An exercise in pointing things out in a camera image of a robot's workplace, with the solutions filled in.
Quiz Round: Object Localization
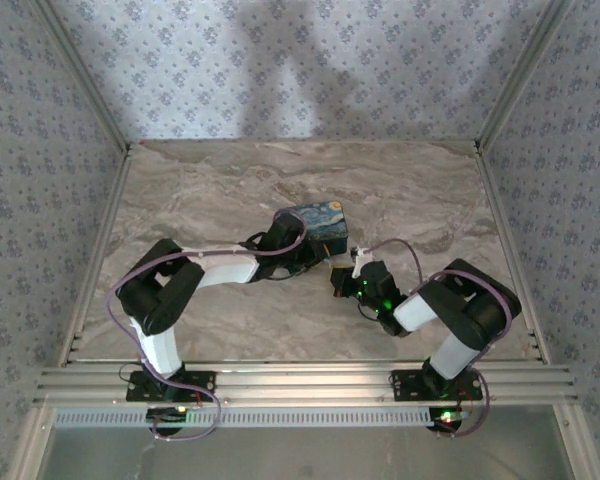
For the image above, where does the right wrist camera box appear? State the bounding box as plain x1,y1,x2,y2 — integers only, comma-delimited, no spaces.
350,243,381,274

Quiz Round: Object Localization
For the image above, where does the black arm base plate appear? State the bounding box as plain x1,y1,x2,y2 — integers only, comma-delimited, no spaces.
125,369,217,403
389,368,484,403

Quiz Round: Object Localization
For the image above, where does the starry night print box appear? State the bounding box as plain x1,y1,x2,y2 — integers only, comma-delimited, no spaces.
290,199,353,257

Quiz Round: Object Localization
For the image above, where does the grey metal panel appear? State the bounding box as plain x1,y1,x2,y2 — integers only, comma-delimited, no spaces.
39,405,581,480

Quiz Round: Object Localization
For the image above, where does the aluminium frame corner post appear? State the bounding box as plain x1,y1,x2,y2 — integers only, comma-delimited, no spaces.
472,0,579,154
29,0,134,156

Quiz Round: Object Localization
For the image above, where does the small LED circuit board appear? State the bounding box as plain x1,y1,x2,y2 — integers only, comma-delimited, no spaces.
147,405,191,437
428,407,470,437

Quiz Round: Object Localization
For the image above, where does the aluminium table side rail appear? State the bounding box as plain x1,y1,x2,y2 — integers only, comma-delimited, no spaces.
57,147,134,369
472,142,551,366

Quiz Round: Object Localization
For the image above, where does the aluminium frame cross rail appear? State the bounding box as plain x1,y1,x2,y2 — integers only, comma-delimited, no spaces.
33,363,579,407

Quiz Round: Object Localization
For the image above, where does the grey slotted cable duct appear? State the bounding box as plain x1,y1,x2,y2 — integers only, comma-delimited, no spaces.
53,405,435,430

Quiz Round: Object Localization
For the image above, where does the aluminium frame leg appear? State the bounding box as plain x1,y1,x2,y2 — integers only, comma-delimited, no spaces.
7,404,56,480
552,403,599,480

